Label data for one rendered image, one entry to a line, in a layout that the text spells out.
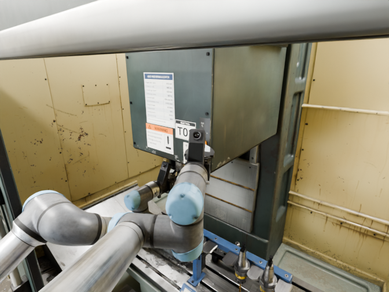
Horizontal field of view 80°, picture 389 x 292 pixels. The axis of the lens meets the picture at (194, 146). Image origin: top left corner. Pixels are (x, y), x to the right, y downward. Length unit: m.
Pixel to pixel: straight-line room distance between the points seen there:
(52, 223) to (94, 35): 0.61
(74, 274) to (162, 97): 0.67
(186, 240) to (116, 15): 0.46
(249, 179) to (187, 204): 1.08
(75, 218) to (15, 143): 1.15
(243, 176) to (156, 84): 0.88
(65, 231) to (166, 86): 0.56
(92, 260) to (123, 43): 0.32
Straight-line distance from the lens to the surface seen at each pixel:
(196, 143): 0.64
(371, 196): 1.81
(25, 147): 1.87
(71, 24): 0.27
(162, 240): 0.56
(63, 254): 2.00
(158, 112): 0.93
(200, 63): 0.78
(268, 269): 1.00
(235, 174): 1.56
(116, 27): 0.21
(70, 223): 0.76
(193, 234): 0.54
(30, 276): 1.29
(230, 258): 1.10
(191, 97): 0.81
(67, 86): 1.91
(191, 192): 0.48
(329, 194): 1.85
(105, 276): 0.41
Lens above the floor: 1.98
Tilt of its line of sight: 19 degrees down
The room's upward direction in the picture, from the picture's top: straight up
